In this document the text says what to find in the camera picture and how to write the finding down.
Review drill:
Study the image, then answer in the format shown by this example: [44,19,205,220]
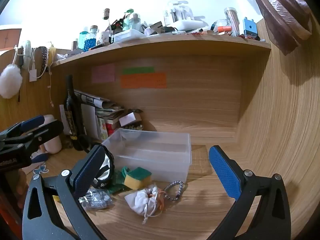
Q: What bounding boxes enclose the small cardboard box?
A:
[119,109,143,128]

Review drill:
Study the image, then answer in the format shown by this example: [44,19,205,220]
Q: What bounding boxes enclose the green pump bottle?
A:
[122,9,134,30]

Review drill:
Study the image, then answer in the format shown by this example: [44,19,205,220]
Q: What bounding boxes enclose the black beaded headband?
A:
[37,46,49,74]

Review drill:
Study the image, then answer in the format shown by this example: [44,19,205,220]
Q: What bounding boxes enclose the blue box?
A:
[242,17,257,39]

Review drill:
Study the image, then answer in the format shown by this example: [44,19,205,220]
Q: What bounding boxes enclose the bowl of shells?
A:
[122,124,143,132]

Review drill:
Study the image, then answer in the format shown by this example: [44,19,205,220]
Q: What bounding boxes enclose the clear bottle silver cap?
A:
[129,13,141,32]

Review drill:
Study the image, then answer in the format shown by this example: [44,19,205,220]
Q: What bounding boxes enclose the brown plastic bag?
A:
[254,0,313,56]

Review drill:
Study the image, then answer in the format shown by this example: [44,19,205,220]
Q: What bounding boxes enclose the folded newspaper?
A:
[74,89,124,110]

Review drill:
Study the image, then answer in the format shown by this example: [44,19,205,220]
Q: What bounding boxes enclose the white fluffy pompom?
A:
[0,64,23,99]

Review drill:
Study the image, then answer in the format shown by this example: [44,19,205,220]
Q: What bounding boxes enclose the stack of books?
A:
[95,107,125,142]

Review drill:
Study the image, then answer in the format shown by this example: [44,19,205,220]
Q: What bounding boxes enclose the grey beaded bracelet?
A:
[164,181,184,201]

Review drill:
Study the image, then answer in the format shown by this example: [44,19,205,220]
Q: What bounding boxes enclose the green sticky note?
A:
[122,66,155,75]

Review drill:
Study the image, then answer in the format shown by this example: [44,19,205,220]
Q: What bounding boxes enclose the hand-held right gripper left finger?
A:
[22,144,107,240]

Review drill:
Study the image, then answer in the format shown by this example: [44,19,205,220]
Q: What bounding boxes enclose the clear jar of brown sticks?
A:
[224,7,241,36]

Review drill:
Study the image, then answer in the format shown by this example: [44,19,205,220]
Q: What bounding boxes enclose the yellow green sponge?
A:
[124,167,153,190]

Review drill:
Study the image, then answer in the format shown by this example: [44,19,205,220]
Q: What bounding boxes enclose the white paper sheets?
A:
[80,104,99,140]

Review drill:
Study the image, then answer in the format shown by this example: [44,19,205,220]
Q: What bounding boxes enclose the clear plastic package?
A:
[164,0,195,26]

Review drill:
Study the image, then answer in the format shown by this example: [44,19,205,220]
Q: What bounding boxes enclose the round glass jar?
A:
[212,19,232,32]

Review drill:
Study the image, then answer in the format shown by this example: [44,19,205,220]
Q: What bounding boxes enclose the pink sticky note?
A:
[91,64,116,84]

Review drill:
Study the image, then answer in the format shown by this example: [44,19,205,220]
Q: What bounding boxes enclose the clear plastic storage box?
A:
[101,128,192,182]

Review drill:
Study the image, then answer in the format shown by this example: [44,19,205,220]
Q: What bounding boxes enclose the white foam tray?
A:
[170,19,209,32]

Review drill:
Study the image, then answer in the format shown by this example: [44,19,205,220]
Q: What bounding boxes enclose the black white hair band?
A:
[91,142,115,189]

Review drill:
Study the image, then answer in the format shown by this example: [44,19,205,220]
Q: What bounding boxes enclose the white drawstring pouch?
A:
[124,183,167,225]

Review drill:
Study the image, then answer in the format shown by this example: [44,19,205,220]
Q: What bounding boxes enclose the yellow hanging item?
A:
[47,44,56,65]

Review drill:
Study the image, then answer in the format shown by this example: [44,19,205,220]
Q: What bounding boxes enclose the silver grey scrunchie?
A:
[79,189,112,210]

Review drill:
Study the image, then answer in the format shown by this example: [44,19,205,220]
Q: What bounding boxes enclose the white printed mug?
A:
[99,31,112,45]

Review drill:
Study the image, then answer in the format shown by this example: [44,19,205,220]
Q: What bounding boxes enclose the white lidded plastic container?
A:
[113,29,147,43]

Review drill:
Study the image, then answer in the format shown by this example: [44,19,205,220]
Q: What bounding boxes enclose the corked clear glass bottle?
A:
[102,8,113,34]

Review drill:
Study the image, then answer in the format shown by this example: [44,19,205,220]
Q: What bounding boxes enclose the dark wine bottle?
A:
[64,74,87,151]

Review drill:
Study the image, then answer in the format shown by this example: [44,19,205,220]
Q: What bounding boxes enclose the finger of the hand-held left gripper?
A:
[0,115,45,143]
[0,120,64,156]

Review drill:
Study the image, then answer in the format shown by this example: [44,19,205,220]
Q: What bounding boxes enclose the black orange marker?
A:
[89,42,110,50]

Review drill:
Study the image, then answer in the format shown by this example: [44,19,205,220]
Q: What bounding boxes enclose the green knitted cloth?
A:
[107,166,133,194]

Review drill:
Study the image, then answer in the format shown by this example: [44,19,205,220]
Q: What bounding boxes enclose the blue liquid glass bottle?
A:
[85,25,99,52]

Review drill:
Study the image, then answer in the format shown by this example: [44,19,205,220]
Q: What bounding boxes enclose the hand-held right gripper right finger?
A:
[207,145,292,240]

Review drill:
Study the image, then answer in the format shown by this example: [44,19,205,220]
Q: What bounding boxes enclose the pale pink cup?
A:
[41,114,62,154]

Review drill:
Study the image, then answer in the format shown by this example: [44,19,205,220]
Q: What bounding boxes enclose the orange sticky note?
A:
[120,73,167,89]

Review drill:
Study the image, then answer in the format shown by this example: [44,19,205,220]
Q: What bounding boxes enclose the wooden wall cabinet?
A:
[0,28,22,50]

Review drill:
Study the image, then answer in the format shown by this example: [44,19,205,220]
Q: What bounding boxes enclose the teal plastic bottle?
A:
[79,31,89,49]

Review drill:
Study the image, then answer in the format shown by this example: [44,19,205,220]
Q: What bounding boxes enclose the white fluffy headband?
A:
[21,40,33,69]

